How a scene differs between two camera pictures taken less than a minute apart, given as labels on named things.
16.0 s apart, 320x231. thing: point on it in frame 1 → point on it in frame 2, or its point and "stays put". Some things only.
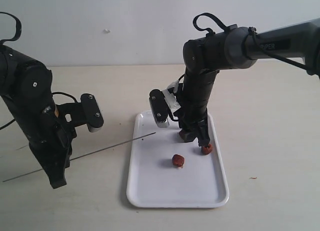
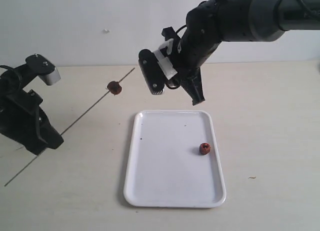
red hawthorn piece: (178, 160) → (114, 87)
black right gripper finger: (203, 135) → (193, 85)
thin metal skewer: (79, 156) → (70, 125)
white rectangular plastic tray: (165, 171) stays put
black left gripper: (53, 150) → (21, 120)
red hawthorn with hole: (207, 149) stays put
